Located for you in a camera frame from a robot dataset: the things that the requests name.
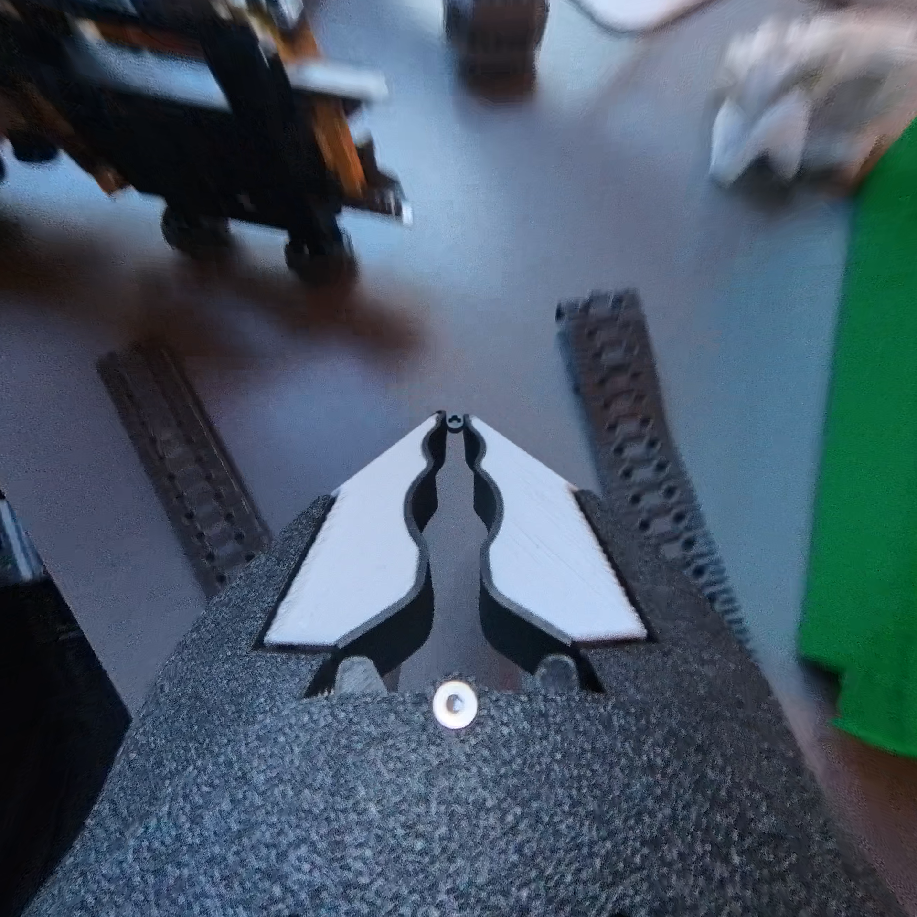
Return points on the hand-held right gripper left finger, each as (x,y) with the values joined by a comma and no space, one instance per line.
(351,559)

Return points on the flat grey track strip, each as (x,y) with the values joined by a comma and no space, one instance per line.
(186,473)

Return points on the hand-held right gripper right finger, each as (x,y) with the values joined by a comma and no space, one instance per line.
(559,566)

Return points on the grey building block assembly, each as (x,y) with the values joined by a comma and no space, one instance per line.
(498,36)

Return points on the yellow black toy car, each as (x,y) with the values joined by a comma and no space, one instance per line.
(179,129)

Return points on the green plastic bin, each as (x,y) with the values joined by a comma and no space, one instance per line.
(867,430)

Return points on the crumpled white tissue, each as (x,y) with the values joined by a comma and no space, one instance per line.
(788,107)

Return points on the grey track strip right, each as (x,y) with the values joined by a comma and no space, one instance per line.
(630,430)

